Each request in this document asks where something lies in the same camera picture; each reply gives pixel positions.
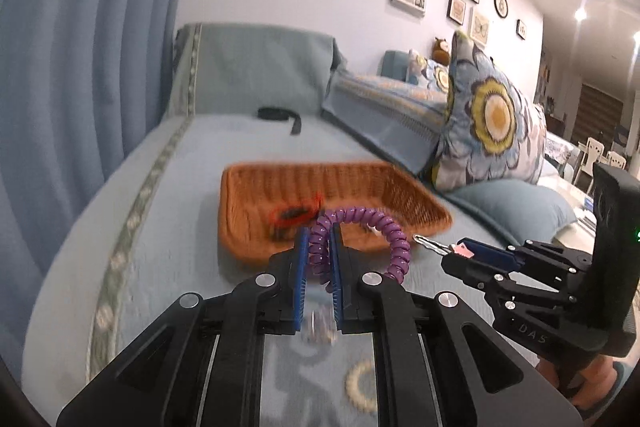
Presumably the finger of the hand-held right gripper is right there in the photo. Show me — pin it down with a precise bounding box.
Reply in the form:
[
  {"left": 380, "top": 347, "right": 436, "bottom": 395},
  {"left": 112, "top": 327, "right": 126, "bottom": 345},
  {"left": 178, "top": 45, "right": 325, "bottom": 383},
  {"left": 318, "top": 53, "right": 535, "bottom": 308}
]
[
  {"left": 441, "top": 253, "right": 568, "bottom": 310},
  {"left": 452, "top": 238, "right": 597, "bottom": 275}
]

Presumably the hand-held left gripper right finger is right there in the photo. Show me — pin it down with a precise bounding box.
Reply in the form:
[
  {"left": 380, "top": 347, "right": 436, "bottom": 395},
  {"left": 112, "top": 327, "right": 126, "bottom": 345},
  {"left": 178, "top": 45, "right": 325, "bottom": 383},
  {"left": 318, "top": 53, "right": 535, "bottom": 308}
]
[{"left": 330, "top": 223, "right": 586, "bottom": 427}]

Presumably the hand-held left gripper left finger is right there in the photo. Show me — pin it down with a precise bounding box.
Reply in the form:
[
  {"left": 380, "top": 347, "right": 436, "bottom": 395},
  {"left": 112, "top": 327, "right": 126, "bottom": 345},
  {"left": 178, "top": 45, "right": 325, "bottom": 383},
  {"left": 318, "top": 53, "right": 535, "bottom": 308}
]
[{"left": 56, "top": 227, "right": 312, "bottom": 427}]

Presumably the silver hair clip pink tip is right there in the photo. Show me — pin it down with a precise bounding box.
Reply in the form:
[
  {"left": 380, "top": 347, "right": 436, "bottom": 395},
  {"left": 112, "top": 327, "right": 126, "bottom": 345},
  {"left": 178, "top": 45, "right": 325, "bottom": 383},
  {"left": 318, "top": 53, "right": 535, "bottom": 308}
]
[{"left": 413, "top": 234, "right": 474, "bottom": 261}]

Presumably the purple spiral hair tie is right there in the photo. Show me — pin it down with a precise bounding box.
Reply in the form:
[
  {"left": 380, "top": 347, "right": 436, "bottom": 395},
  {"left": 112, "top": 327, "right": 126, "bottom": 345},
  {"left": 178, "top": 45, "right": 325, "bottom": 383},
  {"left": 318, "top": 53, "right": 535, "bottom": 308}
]
[{"left": 307, "top": 206, "right": 412, "bottom": 294}]

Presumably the orange wicker basket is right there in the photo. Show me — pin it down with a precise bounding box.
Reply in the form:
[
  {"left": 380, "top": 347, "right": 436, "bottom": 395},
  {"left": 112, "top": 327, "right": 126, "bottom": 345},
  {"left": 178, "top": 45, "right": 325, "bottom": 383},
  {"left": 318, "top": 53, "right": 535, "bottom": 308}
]
[{"left": 218, "top": 161, "right": 454, "bottom": 271}]

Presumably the small silver jewelry piece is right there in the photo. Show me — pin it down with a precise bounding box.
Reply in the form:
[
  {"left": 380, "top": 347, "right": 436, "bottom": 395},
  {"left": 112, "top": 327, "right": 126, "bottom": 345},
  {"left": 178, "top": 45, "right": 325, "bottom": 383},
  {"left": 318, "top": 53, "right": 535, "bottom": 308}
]
[{"left": 303, "top": 309, "right": 337, "bottom": 344}]

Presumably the person's right hand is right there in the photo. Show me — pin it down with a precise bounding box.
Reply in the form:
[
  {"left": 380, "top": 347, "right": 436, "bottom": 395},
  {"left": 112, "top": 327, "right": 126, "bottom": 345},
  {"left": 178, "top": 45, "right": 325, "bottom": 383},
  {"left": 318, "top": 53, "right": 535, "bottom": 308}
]
[{"left": 537, "top": 354, "right": 637, "bottom": 415}]

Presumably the plain blue cushion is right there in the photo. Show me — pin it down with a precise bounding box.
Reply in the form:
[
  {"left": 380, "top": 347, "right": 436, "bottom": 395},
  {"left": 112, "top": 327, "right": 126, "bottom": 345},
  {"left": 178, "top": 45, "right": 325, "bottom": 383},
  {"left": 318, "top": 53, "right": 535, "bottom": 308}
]
[{"left": 444, "top": 181, "right": 577, "bottom": 250}]

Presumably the large floral pillow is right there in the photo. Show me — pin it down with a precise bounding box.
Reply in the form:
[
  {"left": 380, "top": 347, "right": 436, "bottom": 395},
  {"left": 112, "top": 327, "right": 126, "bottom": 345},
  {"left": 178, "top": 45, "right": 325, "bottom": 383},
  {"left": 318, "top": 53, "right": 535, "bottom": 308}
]
[{"left": 431, "top": 28, "right": 550, "bottom": 192}]

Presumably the brown window blind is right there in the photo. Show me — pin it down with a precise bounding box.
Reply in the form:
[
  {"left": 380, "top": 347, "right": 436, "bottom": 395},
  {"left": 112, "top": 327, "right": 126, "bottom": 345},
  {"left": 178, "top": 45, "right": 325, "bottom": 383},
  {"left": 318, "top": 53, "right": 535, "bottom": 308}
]
[{"left": 579, "top": 83, "right": 625, "bottom": 144}]

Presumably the blue sofa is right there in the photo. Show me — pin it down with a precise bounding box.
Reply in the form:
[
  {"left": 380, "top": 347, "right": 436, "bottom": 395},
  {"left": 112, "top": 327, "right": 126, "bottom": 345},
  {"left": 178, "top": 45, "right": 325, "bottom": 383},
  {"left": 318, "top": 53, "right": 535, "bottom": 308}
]
[{"left": 20, "top": 22, "right": 581, "bottom": 427}]

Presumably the blue patterned sofa back cushion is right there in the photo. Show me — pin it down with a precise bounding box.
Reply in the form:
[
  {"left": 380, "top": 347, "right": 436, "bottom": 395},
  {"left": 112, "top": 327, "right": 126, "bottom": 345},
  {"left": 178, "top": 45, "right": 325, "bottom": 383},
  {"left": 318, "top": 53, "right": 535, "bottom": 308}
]
[{"left": 321, "top": 68, "right": 452, "bottom": 182}]

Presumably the small floral pillow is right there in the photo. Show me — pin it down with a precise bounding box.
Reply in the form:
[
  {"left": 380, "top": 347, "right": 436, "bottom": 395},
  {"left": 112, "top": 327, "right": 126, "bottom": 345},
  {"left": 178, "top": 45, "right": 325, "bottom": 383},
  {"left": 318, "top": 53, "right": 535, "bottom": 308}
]
[{"left": 407, "top": 49, "right": 452, "bottom": 94}]

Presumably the brown plush toy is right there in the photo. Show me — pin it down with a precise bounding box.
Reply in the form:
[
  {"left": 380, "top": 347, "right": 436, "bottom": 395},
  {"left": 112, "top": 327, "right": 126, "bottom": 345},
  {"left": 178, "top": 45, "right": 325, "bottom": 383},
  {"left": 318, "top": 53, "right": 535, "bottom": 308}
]
[{"left": 432, "top": 37, "right": 454, "bottom": 66}]

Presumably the butterfly framed picture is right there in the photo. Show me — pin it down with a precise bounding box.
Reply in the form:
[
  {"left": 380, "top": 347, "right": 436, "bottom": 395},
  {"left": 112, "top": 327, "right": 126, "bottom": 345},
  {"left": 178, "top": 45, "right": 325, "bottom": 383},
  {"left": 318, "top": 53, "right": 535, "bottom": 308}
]
[{"left": 468, "top": 7, "right": 491, "bottom": 48}]

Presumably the red hair tie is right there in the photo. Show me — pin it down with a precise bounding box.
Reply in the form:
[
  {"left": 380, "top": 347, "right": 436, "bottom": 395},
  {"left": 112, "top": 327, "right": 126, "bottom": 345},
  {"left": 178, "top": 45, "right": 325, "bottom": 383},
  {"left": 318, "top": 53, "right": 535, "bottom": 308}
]
[{"left": 269, "top": 193, "right": 326, "bottom": 229}]

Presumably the white beaded bracelet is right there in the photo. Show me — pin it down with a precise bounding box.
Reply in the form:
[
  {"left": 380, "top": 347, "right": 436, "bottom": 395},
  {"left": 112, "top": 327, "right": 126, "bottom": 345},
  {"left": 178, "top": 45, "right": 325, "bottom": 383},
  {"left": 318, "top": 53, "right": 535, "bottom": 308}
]
[{"left": 344, "top": 358, "right": 380, "bottom": 413}]

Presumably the black strap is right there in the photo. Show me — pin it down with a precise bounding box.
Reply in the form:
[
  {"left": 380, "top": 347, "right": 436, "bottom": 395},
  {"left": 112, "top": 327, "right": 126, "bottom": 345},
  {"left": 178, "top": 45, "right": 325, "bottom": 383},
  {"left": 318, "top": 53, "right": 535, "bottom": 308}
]
[{"left": 257, "top": 106, "right": 304, "bottom": 136}]

